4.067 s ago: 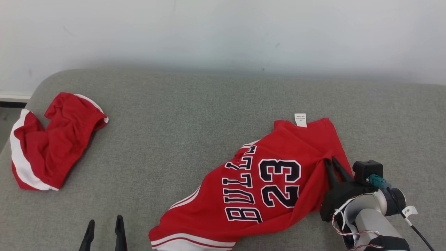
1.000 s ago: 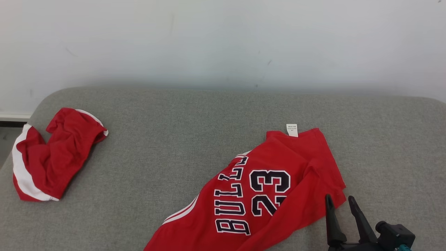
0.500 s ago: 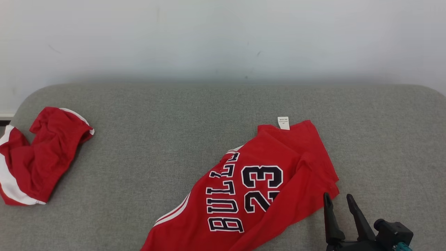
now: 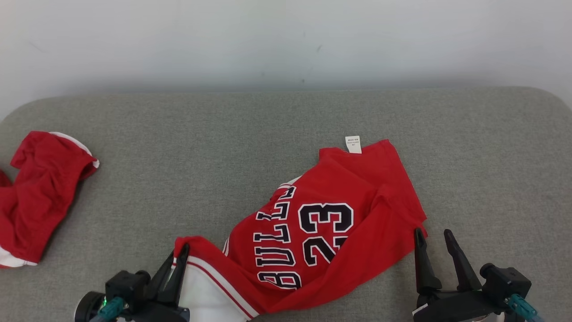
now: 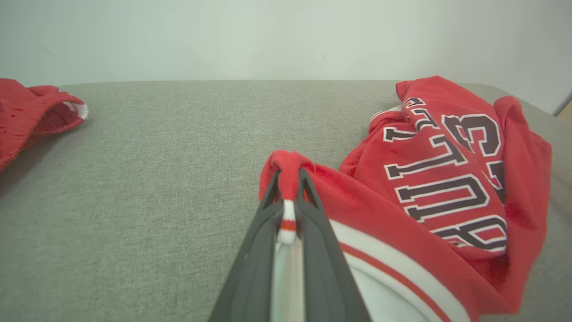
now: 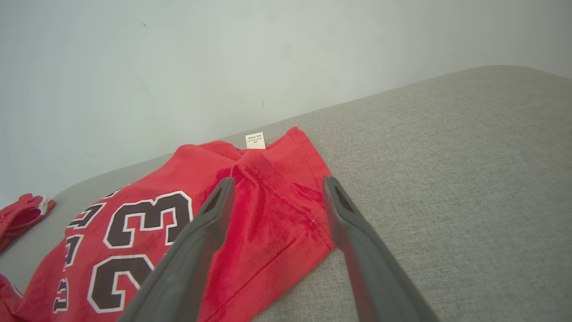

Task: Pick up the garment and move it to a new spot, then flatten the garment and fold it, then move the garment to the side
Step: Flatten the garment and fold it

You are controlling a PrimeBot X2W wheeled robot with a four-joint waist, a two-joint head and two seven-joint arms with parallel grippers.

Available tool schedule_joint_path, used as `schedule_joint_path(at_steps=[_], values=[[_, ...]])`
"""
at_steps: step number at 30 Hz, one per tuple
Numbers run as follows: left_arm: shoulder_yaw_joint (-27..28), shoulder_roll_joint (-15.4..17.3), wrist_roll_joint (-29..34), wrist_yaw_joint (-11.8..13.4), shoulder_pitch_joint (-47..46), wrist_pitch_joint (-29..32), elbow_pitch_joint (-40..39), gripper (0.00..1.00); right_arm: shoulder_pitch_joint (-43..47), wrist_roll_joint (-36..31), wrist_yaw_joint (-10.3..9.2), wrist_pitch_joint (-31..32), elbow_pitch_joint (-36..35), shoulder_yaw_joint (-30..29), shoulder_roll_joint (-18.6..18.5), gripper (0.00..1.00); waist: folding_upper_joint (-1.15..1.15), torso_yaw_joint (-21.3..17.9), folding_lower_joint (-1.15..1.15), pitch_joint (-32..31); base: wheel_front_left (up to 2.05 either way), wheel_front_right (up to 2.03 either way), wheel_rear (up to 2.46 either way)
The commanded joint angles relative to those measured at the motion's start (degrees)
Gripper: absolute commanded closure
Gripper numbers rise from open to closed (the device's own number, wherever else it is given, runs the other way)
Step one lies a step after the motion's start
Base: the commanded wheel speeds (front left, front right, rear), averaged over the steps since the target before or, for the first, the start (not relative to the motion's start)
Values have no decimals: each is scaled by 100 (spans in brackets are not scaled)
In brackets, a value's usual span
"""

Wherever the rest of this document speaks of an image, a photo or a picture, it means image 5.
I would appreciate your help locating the red shorts with white stripe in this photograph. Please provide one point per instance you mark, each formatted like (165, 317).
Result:
(22, 116)

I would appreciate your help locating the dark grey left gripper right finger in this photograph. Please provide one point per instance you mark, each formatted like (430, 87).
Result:
(326, 277)

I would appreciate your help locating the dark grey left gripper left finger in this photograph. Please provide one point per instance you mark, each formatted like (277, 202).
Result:
(250, 273)

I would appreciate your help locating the red jersey with black lettering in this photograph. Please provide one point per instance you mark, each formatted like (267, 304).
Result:
(447, 179)

